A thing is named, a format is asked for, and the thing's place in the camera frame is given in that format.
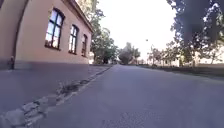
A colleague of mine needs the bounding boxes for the green trees beside building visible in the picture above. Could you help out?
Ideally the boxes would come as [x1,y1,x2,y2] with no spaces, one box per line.
[77,0,119,65]

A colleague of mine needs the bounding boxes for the stone kerb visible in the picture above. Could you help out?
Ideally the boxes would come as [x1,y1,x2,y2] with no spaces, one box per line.
[0,65,114,128]

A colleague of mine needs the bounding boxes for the large dark tree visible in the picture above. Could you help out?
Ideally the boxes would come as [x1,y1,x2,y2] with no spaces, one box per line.
[166,0,224,66]

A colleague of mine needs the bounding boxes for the grass verge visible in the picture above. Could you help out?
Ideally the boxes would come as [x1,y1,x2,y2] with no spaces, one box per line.
[138,63,224,80]

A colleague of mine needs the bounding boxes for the row of trees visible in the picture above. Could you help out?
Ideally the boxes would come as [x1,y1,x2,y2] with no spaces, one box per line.
[147,41,188,67]

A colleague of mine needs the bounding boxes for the grey asphalt road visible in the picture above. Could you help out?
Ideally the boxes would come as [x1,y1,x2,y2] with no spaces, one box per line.
[32,64,224,128]

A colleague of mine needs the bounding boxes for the grey paved sidewalk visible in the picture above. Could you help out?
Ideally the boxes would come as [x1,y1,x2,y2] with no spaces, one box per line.
[0,63,112,114]

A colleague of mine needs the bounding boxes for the distant tree clump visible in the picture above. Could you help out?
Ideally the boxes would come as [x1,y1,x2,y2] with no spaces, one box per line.
[118,42,142,66]

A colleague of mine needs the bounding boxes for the tan building with arched windows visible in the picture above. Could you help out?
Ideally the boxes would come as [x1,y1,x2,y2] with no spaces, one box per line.
[0,0,95,71]

